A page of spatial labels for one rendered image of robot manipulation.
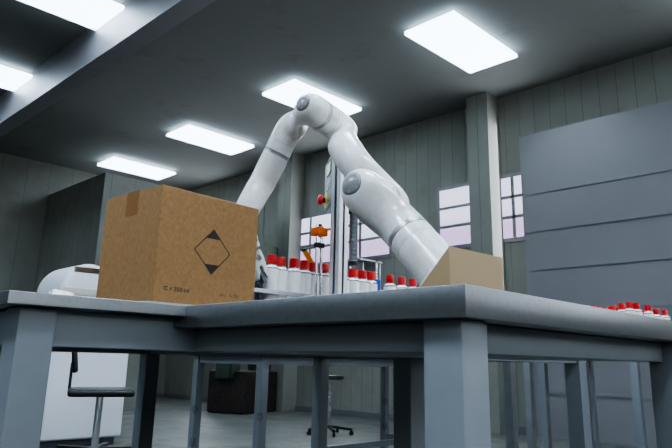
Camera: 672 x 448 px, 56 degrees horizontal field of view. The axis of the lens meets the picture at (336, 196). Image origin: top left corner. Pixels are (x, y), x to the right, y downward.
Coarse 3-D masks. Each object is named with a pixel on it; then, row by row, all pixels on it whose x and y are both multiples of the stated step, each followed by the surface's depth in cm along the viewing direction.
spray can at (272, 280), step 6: (270, 258) 217; (276, 258) 218; (270, 264) 217; (276, 264) 218; (270, 270) 215; (276, 270) 216; (270, 276) 215; (276, 276) 216; (270, 282) 214; (276, 282) 215; (264, 288) 214; (270, 288) 214; (276, 288) 215; (264, 294) 214; (270, 294) 213
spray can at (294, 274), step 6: (294, 258) 224; (294, 264) 224; (288, 270) 223; (294, 270) 222; (288, 276) 222; (294, 276) 222; (300, 276) 224; (288, 282) 222; (294, 282) 221; (300, 282) 224; (288, 288) 221; (294, 288) 221
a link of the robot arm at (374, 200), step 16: (352, 176) 170; (368, 176) 169; (352, 192) 169; (368, 192) 167; (384, 192) 167; (352, 208) 170; (368, 208) 168; (384, 208) 166; (400, 208) 166; (368, 224) 169; (384, 224) 166; (400, 224) 163; (384, 240) 168
